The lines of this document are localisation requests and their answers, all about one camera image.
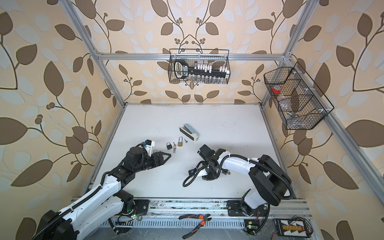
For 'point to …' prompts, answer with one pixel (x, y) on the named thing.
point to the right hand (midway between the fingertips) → (206, 173)
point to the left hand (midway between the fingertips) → (167, 156)
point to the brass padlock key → (186, 141)
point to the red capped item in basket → (276, 89)
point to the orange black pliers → (203, 218)
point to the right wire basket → (300, 103)
